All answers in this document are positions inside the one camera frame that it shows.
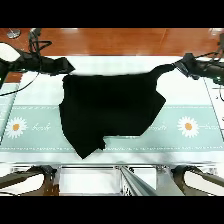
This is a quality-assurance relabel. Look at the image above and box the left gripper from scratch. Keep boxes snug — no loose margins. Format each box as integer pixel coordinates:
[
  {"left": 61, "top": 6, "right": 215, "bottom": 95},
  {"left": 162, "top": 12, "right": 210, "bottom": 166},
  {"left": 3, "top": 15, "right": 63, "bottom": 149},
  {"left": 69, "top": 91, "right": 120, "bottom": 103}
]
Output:
[{"left": 43, "top": 56, "right": 76, "bottom": 77}]

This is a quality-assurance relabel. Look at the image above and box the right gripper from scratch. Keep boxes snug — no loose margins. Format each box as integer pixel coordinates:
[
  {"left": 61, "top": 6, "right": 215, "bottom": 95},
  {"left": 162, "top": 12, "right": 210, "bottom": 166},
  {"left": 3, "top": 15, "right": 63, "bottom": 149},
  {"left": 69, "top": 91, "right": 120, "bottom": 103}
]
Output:
[{"left": 173, "top": 53, "right": 201, "bottom": 80}]

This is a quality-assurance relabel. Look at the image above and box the black T-shirt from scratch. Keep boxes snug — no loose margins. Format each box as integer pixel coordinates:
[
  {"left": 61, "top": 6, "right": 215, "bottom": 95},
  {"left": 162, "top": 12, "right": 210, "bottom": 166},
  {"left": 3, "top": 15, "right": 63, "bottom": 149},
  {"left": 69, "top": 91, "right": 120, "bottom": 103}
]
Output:
[{"left": 58, "top": 63, "right": 178, "bottom": 160}]

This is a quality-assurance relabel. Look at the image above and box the black cable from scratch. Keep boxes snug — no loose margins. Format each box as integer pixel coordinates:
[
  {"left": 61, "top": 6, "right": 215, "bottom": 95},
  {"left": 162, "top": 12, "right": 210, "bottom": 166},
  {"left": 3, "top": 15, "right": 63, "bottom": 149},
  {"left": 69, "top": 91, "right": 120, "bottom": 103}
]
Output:
[
  {"left": 0, "top": 61, "right": 43, "bottom": 98},
  {"left": 196, "top": 49, "right": 222, "bottom": 61}
]

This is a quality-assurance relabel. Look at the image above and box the silver frame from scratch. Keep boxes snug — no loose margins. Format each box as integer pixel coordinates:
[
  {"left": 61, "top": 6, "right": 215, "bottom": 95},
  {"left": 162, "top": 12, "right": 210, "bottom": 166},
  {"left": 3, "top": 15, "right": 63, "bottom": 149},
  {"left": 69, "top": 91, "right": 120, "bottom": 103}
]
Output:
[{"left": 0, "top": 162, "right": 224, "bottom": 196}]

